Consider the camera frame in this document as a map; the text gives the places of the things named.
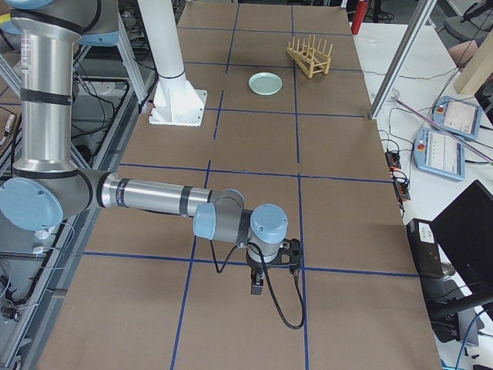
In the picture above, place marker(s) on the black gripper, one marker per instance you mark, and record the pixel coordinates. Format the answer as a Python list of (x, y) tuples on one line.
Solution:
[(257, 267)]

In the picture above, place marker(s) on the black computer monitor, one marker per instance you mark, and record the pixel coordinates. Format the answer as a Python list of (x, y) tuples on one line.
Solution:
[(464, 232)]

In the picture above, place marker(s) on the wooden dish rack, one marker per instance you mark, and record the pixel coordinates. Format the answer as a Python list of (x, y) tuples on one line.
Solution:
[(312, 55)]

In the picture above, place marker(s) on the brown paper table cover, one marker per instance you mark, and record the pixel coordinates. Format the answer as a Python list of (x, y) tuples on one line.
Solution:
[(148, 295)]

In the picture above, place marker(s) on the black orange connector strip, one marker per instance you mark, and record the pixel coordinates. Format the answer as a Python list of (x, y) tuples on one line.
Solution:
[(401, 182)]

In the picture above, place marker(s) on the aluminium frame post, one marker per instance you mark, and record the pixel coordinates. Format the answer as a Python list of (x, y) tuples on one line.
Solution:
[(417, 22)]

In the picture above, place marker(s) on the light green ceramic plate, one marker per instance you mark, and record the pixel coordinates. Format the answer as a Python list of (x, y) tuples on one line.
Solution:
[(265, 83)]

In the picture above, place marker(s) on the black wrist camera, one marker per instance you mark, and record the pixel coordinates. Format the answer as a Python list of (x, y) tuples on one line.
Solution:
[(291, 254)]

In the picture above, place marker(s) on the teach pendant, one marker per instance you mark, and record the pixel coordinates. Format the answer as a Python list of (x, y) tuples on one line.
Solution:
[(458, 117), (437, 153)]

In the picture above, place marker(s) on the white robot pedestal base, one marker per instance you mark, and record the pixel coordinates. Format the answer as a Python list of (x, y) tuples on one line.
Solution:
[(176, 102)]

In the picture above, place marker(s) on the near teach pendant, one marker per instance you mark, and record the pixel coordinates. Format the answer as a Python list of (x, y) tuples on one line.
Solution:
[(437, 153)]

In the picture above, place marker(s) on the far teach pendant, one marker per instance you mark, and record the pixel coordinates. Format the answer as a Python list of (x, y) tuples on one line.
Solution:
[(458, 117)]

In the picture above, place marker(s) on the black box with label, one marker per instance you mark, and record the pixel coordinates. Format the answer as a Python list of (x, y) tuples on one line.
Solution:
[(424, 249)]

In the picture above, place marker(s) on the red cylinder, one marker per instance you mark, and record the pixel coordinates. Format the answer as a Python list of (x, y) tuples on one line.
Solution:
[(359, 16)]

